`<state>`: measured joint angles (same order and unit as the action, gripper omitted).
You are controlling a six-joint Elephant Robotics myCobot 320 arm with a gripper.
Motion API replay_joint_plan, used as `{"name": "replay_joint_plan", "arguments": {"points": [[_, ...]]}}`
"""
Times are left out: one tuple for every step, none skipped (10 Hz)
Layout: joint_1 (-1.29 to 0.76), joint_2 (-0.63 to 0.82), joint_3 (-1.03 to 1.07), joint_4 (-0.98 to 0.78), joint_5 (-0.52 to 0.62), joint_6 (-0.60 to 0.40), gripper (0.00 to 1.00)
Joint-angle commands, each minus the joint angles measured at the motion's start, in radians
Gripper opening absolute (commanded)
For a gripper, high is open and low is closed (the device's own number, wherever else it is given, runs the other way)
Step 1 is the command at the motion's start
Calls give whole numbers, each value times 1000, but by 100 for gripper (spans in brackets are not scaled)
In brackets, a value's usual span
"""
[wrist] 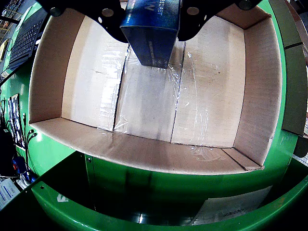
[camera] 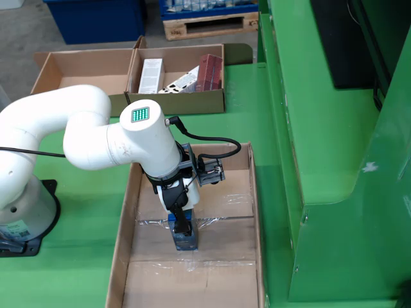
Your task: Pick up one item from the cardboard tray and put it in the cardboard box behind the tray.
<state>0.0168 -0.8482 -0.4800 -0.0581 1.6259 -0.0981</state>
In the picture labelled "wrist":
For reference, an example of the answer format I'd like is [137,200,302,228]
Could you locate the white printed paper sheets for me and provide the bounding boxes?
[0,177,20,210]

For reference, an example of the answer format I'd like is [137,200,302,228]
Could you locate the blue product box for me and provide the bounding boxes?
[119,0,181,69]

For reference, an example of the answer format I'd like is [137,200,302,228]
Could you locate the grey paper sheet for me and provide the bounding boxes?
[190,185,274,226]

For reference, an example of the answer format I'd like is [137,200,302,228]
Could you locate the printed sheet with photos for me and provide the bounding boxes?
[6,93,27,150]

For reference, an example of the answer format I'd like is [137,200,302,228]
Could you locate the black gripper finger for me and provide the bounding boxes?
[177,0,263,42]
[42,0,130,44]

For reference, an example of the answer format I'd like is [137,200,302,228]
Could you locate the large cardboard tray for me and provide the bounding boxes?
[28,4,283,176]

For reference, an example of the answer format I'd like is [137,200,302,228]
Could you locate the black connector cable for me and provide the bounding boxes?
[23,113,39,174]

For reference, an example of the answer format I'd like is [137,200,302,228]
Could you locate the green metal shelf unit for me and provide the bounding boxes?
[31,151,308,231]

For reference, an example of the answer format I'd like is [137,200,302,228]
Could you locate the black laptop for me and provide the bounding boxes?
[0,14,46,77]

